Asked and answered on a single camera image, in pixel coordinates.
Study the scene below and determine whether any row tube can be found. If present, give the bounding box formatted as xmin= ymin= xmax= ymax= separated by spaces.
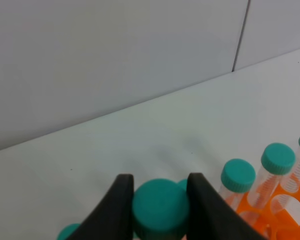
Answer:
xmin=177 ymin=178 xmax=188 ymax=191
xmin=218 ymin=158 xmax=256 ymax=211
xmin=247 ymin=142 xmax=296 ymax=209
xmin=273 ymin=137 xmax=300 ymax=226

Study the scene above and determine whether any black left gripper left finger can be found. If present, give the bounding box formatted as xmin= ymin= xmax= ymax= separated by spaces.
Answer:
xmin=67 ymin=174 xmax=134 ymax=240

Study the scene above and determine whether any teal-capped test tube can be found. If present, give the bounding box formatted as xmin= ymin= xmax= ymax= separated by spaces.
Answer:
xmin=56 ymin=223 xmax=80 ymax=240
xmin=132 ymin=178 xmax=190 ymax=240

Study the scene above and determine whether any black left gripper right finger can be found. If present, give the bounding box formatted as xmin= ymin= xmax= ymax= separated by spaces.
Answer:
xmin=186 ymin=173 xmax=264 ymax=240

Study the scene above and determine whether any orange test tube rack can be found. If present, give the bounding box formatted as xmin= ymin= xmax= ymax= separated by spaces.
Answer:
xmin=236 ymin=186 xmax=300 ymax=240

